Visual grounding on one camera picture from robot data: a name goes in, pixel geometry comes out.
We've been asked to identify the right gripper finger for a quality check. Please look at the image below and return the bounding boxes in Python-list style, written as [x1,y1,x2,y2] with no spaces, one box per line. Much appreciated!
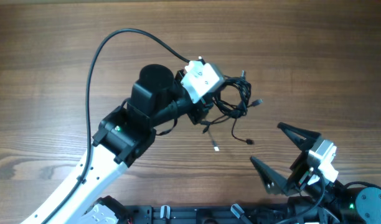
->
[277,122,321,151]
[250,156,288,195]

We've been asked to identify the black usb cables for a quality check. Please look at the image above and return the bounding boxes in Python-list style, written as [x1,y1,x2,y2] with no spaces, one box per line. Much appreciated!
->
[200,70,264,152]

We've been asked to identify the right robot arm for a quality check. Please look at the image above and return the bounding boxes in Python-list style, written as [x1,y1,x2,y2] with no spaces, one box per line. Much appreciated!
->
[250,123,381,223]

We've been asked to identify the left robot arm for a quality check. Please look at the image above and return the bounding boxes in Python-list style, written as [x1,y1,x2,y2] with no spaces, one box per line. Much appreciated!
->
[24,61,224,223]

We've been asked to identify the right camera black cable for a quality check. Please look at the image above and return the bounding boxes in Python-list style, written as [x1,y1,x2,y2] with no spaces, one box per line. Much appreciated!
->
[274,174,327,224]

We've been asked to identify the camera black cable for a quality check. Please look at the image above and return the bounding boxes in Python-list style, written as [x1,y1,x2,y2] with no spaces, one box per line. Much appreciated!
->
[274,174,327,224]
[40,28,191,224]

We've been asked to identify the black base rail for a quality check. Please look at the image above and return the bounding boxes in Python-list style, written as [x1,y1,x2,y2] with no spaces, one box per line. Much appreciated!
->
[125,204,291,224]

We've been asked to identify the left camera black cable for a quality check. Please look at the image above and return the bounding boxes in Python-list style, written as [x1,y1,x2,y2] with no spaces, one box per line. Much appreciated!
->
[40,28,191,224]

